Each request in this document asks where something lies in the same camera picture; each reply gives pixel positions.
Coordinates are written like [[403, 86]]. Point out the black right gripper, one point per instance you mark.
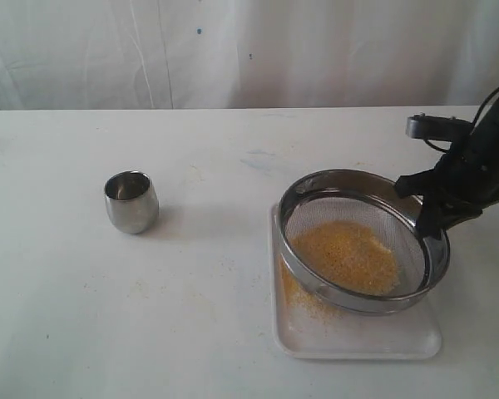
[[463, 183]]

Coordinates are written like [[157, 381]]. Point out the round steel sieve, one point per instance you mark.
[[370, 201]]

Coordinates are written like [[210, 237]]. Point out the yellow grain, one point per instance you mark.
[[347, 254]]

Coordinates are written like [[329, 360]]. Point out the stainless steel cup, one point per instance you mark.
[[131, 202]]

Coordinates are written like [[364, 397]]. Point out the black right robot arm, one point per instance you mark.
[[485, 126]]

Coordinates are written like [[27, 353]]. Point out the white plastic tray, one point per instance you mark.
[[305, 328]]

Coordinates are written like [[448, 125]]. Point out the white backdrop curtain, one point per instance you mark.
[[228, 54]]

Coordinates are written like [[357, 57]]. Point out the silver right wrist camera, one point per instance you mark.
[[448, 129]]

